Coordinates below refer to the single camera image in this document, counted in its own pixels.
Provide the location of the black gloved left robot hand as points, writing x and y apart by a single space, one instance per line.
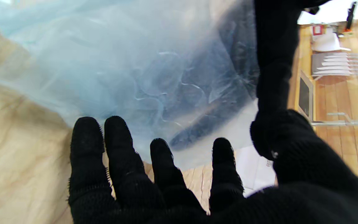
275 46

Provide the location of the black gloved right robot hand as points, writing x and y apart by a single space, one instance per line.
306 193

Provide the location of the clear bubble film sheet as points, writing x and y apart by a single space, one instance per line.
104 62

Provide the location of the grey lower kitchen cabinets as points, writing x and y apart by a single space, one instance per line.
253 171

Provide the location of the steel kitchen faucet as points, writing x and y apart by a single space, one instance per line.
337 123

